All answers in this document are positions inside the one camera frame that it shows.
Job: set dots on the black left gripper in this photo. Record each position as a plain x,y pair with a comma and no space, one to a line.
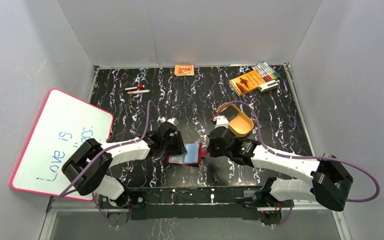
177,142

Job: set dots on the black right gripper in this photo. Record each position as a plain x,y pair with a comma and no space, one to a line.
211,151

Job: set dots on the red leather card holder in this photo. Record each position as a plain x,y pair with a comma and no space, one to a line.
192,157

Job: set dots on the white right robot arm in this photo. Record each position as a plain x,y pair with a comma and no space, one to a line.
312,178

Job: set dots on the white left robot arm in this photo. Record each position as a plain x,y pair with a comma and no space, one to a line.
87,168

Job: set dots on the black card in tray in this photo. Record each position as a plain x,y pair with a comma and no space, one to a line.
229,113

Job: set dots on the yellow oval tray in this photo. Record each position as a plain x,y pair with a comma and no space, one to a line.
242,125

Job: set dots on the orange book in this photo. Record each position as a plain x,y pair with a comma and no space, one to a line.
246,83

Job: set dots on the white whiteboard eraser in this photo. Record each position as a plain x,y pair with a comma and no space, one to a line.
268,86

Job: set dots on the orange white marker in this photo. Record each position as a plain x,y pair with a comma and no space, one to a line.
138,92

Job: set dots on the red capped marker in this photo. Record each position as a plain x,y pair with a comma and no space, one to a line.
138,87

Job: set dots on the small orange notepad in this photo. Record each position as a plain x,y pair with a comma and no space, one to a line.
184,70

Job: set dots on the pack of coloured markers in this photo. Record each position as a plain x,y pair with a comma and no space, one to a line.
266,71

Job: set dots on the pink framed whiteboard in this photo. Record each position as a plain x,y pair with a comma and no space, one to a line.
63,124

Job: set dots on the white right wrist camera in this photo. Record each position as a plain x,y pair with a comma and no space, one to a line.
220,121

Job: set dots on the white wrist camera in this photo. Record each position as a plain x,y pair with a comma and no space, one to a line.
220,121
167,124

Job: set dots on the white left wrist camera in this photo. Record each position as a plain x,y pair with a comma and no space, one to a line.
167,124

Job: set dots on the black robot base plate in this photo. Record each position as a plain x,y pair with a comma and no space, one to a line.
240,202

